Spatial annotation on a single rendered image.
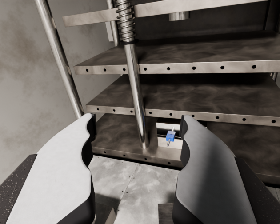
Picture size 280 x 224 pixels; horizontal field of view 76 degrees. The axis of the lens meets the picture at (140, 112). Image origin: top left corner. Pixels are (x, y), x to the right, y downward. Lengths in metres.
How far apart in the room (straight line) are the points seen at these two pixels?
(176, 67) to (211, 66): 0.15
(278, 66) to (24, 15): 2.06
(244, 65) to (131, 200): 0.74
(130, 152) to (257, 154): 0.69
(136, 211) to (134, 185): 0.13
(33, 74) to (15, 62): 0.20
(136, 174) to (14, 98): 1.51
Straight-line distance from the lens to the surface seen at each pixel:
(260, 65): 0.87
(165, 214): 0.71
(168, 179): 0.93
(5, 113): 2.09
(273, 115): 0.99
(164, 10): 0.87
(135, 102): 0.94
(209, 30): 1.63
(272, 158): 1.15
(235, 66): 0.86
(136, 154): 1.10
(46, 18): 1.06
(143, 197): 0.88
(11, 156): 2.21
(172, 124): 1.00
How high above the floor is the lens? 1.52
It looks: 29 degrees down
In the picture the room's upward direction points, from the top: 8 degrees counter-clockwise
